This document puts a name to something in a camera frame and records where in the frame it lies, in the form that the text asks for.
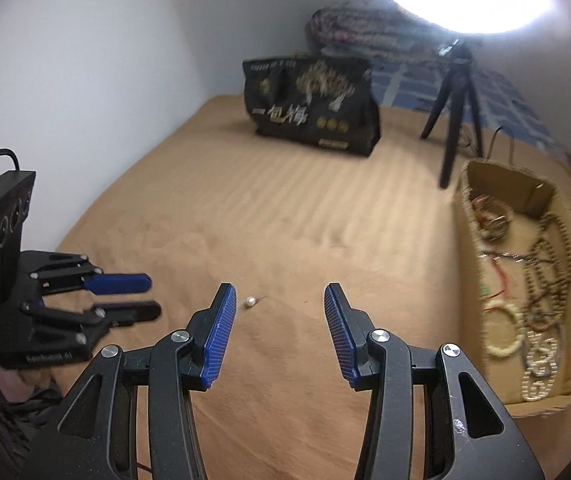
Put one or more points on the folded floral quilt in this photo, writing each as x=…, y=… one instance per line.
x=365, y=30

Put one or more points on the tan blanket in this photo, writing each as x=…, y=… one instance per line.
x=265, y=210

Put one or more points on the small pearl earring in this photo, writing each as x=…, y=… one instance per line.
x=250, y=302

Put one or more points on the blue patterned bed sheet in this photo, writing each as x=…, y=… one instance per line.
x=505, y=105

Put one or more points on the person's left hand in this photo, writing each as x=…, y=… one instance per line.
x=12, y=385

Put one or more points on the cardboard box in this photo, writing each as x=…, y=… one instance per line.
x=475, y=360

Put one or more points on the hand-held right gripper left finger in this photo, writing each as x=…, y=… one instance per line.
x=220, y=332

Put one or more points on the black printed bag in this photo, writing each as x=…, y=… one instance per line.
x=310, y=105

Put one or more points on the black tripod stand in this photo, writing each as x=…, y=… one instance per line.
x=453, y=110

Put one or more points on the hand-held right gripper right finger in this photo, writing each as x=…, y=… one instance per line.
x=340, y=332

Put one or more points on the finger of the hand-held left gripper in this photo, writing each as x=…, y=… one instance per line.
x=115, y=283
x=130, y=311

